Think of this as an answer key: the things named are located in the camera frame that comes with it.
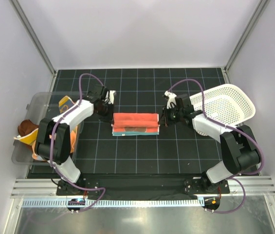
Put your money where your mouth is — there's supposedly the black grid mat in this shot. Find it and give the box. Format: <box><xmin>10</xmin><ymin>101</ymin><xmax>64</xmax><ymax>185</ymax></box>
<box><xmin>27</xmin><ymin>68</ymin><xmax>259</xmax><ymax>178</ymax></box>

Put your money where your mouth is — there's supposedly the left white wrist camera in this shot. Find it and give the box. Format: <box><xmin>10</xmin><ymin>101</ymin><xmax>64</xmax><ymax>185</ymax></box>
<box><xmin>105</xmin><ymin>90</ymin><xmax>116</xmax><ymax>105</ymax></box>

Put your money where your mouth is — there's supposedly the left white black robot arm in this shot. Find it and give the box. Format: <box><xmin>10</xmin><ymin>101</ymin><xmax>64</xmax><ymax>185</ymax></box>
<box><xmin>35</xmin><ymin>85</ymin><xmax>116</xmax><ymax>195</ymax></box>

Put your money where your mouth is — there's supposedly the brown bear towel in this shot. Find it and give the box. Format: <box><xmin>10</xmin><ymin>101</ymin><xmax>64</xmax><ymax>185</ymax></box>
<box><xmin>112</xmin><ymin>113</ymin><xmax>160</xmax><ymax>137</ymax></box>

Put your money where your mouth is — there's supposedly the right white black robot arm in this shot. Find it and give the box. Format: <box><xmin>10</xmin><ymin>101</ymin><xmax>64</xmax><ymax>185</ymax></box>
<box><xmin>159</xmin><ymin>91</ymin><xmax>264</xmax><ymax>193</ymax></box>

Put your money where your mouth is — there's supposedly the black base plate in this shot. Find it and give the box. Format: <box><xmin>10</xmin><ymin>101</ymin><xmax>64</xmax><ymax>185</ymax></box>
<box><xmin>55</xmin><ymin>173</ymin><xmax>230</xmax><ymax>198</ymax></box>

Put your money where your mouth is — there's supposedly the dark brown towel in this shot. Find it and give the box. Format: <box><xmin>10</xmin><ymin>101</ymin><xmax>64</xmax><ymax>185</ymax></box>
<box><xmin>18</xmin><ymin>119</ymin><xmax>38</xmax><ymax>137</ymax></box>

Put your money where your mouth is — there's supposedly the slotted cable duct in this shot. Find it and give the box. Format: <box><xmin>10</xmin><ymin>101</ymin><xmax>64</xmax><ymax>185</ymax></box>
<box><xmin>22</xmin><ymin>197</ymin><xmax>204</xmax><ymax>208</ymax></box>

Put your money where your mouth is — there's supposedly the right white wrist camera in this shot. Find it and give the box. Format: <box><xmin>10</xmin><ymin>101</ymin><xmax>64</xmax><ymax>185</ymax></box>
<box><xmin>163</xmin><ymin>91</ymin><xmax>177</xmax><ymax>109</ymax></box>

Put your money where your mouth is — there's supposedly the orange polka dot towel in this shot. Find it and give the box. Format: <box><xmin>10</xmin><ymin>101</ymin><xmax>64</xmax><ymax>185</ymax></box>
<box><xmin>32</xmin><ymin>129</ymin><xmax>76</xmax><ymax>161</ymax></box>

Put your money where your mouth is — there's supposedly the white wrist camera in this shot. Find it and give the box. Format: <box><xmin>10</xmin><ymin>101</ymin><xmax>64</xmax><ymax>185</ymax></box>
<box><xmin>105</xmin><ymin>90</ymin><xmax>116</xmax><ymax>105</ymax></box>
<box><xmin>163</xmin><ymin>91</ymin><xmax>177</xmax><ymax>109</ymax></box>

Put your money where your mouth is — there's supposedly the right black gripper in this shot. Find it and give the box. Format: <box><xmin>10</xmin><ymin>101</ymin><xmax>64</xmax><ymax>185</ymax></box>
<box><xmin>159</xmin><ymin>104</ymin><xmax>183</xmax><ymax>126</ymax></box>

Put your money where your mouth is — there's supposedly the yellow blue patterned towel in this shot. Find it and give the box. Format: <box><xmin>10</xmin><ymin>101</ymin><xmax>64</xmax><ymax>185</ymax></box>
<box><xmin>14</xmin><ymin>96</ymin><xmax>75</xmax><ymax>146</ymax></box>

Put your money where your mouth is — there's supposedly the white perforated plastic basket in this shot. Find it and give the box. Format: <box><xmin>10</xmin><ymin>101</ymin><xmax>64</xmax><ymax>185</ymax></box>
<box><xmin>188</xmin><ymin>84</ymin><xmax>256</xmax><ymax>142</ymax></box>

